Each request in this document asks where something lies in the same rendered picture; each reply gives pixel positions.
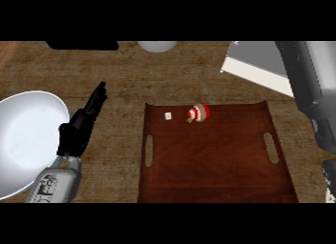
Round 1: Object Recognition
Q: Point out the black appliance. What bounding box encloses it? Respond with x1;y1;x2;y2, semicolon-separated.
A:
45;40;122;51

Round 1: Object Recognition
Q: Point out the red and white can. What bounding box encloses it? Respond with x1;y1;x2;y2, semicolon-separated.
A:
185;102;213;124

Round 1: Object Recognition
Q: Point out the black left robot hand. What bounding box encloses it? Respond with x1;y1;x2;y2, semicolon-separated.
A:
57;81;108;158

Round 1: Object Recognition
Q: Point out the white round bowl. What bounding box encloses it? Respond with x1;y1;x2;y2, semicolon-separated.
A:
0;90;73;203

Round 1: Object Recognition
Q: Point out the white round object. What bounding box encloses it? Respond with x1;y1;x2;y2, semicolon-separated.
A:
138;40;179;53

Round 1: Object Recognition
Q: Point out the grey white-edged appliance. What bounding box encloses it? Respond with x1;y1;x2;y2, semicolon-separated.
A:
219;40;296;98

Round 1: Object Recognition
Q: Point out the brown wooden tray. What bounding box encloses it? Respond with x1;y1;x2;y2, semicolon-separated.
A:
138;100;300;204

